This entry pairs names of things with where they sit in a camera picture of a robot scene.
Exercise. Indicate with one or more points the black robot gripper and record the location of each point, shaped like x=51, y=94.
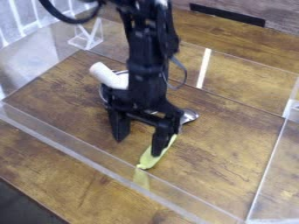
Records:
x=147, y=90

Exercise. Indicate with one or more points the green handled metal spoon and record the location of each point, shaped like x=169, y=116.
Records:
x=148, y=160

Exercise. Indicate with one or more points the small silver metal pot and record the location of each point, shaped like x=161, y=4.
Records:
x=113, y=97

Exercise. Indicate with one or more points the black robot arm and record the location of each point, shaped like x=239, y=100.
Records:
x=152, y=45

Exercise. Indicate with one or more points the white and red toy mushroom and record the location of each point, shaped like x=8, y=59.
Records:
x=115, y=80

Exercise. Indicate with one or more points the black strip on table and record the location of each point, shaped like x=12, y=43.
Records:
x=228, y=15

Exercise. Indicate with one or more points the clear acrylic triangular bracket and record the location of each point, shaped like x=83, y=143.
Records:
x=85, y=39

